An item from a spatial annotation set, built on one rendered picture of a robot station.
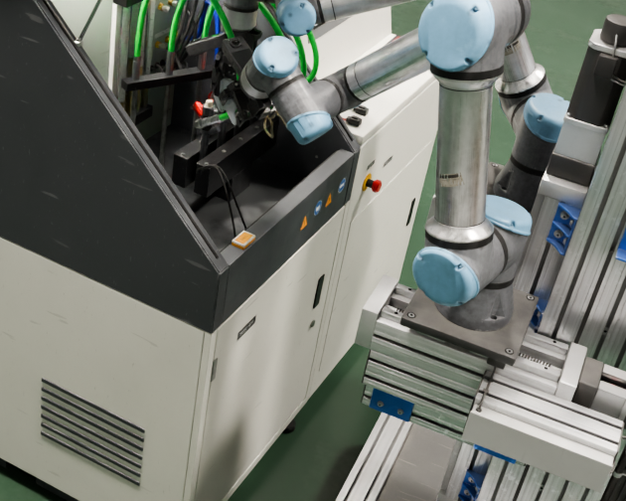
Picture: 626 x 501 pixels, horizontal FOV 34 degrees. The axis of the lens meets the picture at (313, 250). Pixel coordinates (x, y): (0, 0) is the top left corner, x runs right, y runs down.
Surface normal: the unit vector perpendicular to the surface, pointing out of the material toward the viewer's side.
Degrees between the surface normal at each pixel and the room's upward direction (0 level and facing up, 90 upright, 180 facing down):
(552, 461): 90
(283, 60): 45
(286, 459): 0
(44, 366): 90
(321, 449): 0
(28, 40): 90
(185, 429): 90
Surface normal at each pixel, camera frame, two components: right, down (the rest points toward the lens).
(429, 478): 0.16, -0.82
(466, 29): -0.62, 0.25
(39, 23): -0.44, 0.44
